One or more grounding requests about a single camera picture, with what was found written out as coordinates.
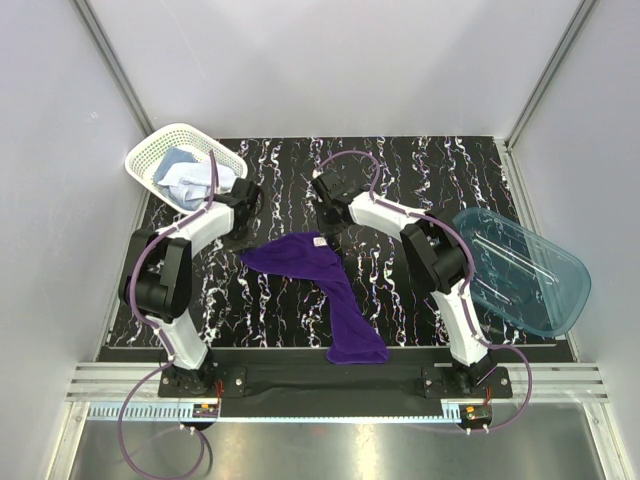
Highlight purple microfiber towel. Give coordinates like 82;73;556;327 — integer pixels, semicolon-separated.
241;232;390;365

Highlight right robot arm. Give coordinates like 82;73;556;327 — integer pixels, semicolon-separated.
316;188;496;397

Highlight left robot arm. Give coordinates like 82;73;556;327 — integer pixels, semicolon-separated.
118;194;260;396

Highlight white towel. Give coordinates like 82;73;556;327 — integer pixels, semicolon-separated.
158;162;237;203

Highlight light blue towel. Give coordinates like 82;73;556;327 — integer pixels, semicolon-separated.
152;147;198;184

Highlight white perforated laundry basket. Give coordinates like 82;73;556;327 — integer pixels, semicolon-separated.
125;123;248;215

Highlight blue transparent plastic tray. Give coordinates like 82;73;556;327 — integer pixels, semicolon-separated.
453;208;591;338

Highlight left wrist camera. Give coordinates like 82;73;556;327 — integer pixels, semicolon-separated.
231;178;260;203

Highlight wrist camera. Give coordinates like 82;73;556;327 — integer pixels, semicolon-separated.
311;171;363;204
231;178;260;203

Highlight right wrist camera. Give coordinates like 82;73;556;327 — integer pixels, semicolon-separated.
311;171;363;204

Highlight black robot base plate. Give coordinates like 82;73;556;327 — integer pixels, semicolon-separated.
158;348;513;400

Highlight aluminium frame rail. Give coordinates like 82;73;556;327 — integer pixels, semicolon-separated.
66;363;608;424

